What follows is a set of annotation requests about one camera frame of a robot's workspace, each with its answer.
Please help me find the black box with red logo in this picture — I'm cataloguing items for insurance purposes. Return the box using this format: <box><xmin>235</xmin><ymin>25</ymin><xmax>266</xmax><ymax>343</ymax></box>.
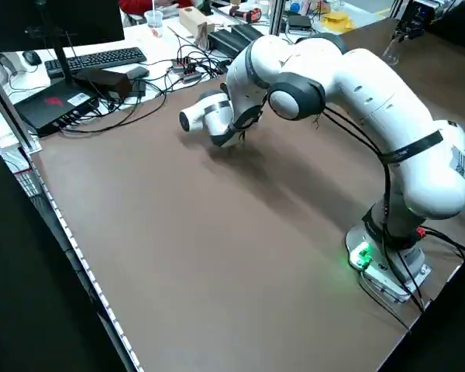
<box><xmin>13</xmin><ymin>83</ymin><xmax>102</xmax><ymax>137</ymax></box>

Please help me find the clear glass conical flask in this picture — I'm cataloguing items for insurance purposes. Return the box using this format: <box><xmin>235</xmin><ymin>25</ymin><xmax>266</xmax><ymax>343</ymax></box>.
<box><xmin>383</xmin><ymin>36</ymin><xmax>403</xmax><ymax>66</ymax></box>

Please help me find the black keyboard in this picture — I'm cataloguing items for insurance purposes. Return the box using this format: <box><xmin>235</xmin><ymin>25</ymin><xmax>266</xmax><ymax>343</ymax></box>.
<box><xmin>44</xmin><ymin>46</ymin><xmax>148</xmax><ymax>79</ymax></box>

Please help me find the small black adapter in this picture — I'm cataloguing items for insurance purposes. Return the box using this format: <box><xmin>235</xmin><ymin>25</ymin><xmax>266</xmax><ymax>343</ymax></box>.
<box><xmin>126</xmin><ymin>65</ymin><xmax>150</xmax><ymax>81</ymax></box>

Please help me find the black monitor with stand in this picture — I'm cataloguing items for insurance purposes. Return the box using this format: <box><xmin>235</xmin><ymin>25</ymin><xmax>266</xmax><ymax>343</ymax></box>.
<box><xmin>0</xmin><ymin>0</ymin><xmax>126</xmax><ymax>84</ymax></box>

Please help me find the black power brick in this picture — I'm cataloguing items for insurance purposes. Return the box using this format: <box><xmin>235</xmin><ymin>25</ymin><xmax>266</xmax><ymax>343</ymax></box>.
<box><xmin>74</xmin><ymin>68</ymin><xmax>133</xmax><ymax>102</ymax></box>

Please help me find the aluminium profile post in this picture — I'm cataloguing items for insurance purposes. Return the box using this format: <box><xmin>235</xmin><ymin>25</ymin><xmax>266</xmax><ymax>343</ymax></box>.
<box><xmin>0</xmin><ymin>57</ymin><xmax>42</xmax><ymax>153</ymax></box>
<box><xmin>269</xmin><ymin>0</ymin><xmax>287</xmax><ymax>38</ymax></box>

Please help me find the black cable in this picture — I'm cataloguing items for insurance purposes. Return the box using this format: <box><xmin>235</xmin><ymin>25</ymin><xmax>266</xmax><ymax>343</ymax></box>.
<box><xmin>358</xmin><ymin>193</ymin><xmax>465</xmax><ymax>334</ymax></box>
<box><xmin>312</xmin><ymin>108</ymin><xmax>392</xmax><ymax>233</ymax></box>
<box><xmin>60</xmin><ymin>73</ymin><xmax>167</xmax><ymax>135</ymax></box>

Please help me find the person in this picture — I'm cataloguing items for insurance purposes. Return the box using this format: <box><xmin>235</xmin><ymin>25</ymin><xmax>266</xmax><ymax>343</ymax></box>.
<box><xmin>118</xmin><ymin>0</ymin><xmax>202</xmax><ymax>15</ymax></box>

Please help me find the clear plastic cup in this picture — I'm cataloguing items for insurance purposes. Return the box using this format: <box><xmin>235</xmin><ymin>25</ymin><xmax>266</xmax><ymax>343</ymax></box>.
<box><xmin>144</xmin><ymin>10</ymin><xmax>164</xmax><ymax>39</ymax></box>

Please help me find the cardboard box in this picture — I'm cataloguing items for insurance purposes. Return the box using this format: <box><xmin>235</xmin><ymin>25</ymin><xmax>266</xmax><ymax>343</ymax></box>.
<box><xmin>177</xmin><ymin>6</ymin><xmax>218</xmax><ymax>50</ymax></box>

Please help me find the red and black battery tool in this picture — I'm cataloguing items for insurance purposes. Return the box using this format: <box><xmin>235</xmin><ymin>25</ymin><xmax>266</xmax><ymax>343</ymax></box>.
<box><xmin>229</xmin><ymin>8</ymin><xmax>263</xmax><ymax>23</ymax></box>

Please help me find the black finned box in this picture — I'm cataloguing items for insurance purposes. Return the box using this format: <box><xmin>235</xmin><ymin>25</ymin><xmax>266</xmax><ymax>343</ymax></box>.
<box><xmin>208</xmin><ymin>29</ymin><xmax>244</xmax><ymax>57</ymax></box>
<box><xmin>232</xmin><ymin>23</ymin><xmax>267</xmax><ymax>43</ymax></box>

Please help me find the black case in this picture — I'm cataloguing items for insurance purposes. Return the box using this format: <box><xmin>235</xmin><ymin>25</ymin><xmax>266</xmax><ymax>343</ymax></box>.
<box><xmin>286</xmin><ymin>15</ymin><xmax>313</xmax><ymax>33</ymax></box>

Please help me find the yellow bag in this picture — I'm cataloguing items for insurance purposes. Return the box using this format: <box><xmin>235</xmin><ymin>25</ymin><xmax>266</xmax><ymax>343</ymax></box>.
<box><xmin>320</xmin><ymin>11</ymin><xmax>357</xmax><ymax>31</ymax></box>

